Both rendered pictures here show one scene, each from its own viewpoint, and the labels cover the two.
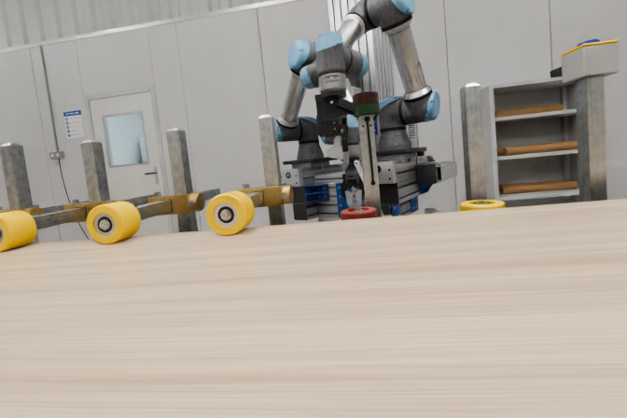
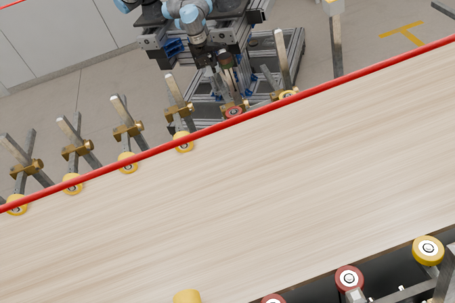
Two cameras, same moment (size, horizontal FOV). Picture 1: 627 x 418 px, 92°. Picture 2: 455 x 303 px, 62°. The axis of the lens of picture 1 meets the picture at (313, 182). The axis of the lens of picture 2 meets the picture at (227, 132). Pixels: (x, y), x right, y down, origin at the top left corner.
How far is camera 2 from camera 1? 117 cm
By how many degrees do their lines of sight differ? 39
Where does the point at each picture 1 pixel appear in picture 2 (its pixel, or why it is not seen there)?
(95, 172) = (72, 132)
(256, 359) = (246, 202)
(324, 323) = (254, 189)
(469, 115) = (278, 46)
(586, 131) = (333, 38)
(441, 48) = not seen: outside the picture
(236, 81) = not seen: outside the picture
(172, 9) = not seen: outside the picture
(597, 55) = (335, 6)
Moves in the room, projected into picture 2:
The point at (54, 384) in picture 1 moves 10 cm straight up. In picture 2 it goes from (214, 219) to (206, 203)
